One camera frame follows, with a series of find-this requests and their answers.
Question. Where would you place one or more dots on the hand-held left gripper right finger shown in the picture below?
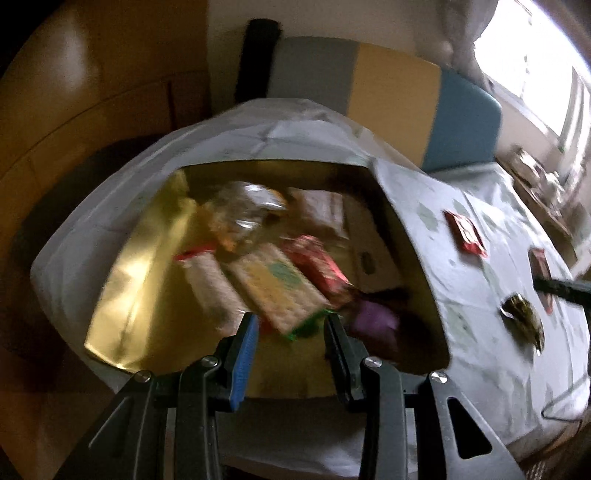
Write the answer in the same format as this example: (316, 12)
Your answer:
(337, 355)

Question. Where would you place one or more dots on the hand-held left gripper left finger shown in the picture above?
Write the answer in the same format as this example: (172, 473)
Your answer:
(244, 360)

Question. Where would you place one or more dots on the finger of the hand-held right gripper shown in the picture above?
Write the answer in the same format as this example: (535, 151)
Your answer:
(563, 288)

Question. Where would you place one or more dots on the small dark red candy packet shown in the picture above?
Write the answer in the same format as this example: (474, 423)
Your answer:
(541, 265)

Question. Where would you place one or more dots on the brown gold snack packet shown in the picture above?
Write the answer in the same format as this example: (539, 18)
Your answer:
(521, 318)

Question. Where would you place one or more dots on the white rice-cracker packet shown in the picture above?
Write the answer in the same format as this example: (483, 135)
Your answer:
(212, 286)

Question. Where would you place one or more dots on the green cracker packet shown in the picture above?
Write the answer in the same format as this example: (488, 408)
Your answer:
(277, 281)

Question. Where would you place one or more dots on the red snack packet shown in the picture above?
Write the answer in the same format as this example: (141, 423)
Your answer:
(318, 267)
(466, 233)

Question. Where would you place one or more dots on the gold-lined gift box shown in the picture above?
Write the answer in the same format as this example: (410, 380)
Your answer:
(147, 277)

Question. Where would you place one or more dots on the orange cracker packet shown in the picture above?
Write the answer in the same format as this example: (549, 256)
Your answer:
(244, 212)

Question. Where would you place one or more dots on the purple snack packet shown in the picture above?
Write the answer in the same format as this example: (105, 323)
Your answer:
(371, 318)

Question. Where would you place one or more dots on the wooden side table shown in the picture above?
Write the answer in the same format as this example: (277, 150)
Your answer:
(554, 226)

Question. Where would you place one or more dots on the white teapot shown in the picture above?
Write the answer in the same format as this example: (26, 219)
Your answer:
(553, 184)

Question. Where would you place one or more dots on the white cloud-print tablecloth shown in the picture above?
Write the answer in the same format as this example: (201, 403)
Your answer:
(485, 369)

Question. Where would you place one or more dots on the tissue box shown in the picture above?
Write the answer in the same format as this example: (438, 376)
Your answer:
(525, 161)

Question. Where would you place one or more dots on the beige snack packet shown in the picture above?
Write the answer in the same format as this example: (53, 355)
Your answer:
(321, 207)

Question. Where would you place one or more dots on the window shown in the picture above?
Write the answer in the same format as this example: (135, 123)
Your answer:
(531, 60)

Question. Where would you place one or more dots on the grey yellow blue sofa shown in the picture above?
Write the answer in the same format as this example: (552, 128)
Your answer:
(392, 101)

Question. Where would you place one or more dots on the light curtain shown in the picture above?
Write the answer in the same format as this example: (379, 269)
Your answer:
(461, 41)

